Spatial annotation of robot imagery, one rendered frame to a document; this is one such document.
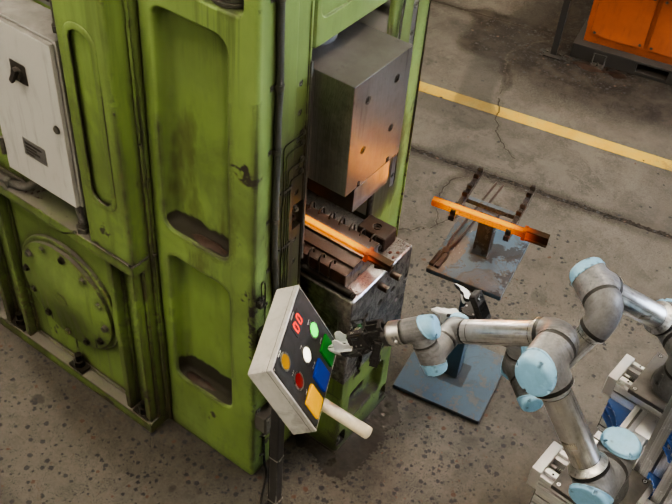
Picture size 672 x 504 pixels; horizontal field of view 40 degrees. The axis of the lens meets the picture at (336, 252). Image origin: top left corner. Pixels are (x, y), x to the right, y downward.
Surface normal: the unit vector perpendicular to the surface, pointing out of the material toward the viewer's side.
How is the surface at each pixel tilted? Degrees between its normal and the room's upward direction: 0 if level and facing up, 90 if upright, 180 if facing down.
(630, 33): 90
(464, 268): 0
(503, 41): 0
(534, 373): 84
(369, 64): 0
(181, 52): 89
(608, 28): 89
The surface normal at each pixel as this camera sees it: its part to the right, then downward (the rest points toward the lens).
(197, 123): -0.59, 0.52
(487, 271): 0.07, -0.72
